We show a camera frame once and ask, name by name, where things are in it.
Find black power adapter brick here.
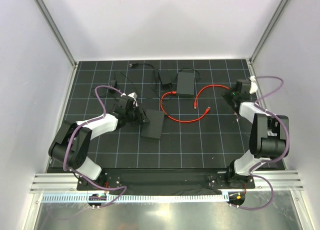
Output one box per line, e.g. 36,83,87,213
158,71,174,86

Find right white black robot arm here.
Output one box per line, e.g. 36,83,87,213
222,78,289,188

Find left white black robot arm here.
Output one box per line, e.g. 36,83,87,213
48,94,150,190

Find aluminium front frame rail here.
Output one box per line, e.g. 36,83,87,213
30,170,304,192

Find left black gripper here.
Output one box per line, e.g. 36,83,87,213
125,103,150,127

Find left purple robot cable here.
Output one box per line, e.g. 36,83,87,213
62,85,128,207

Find long orange ethernet cable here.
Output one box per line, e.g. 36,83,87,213
159,90,211,123

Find small black plug adapter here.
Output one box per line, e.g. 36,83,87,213
109,78,118,89

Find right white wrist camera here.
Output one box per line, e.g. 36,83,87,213
249,76,258,95

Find black power cord with plug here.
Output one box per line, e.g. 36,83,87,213
129,62,163,100

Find right aluminium corner post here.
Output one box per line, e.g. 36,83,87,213
249,0,291,65

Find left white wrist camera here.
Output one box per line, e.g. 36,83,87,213
121,92,138,107

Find left aluminium corner post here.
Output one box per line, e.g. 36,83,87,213
34,0,77,68

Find aluminium corner post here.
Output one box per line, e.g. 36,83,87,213
249,0,291,65
34,0,77,68

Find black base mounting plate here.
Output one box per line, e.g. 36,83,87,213
76,167,256,196

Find thin black adapter cable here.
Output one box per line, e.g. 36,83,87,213
91,69,135,102

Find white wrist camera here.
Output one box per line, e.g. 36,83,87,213
121,92,138,107
249,76,258,95

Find white slotted cable duct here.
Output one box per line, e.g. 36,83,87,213
41,192,229,204

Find black network switch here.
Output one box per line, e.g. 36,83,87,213
141,109,165,140
176,72,195,97

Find black grid mat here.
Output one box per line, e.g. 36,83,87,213
63,59,251,168

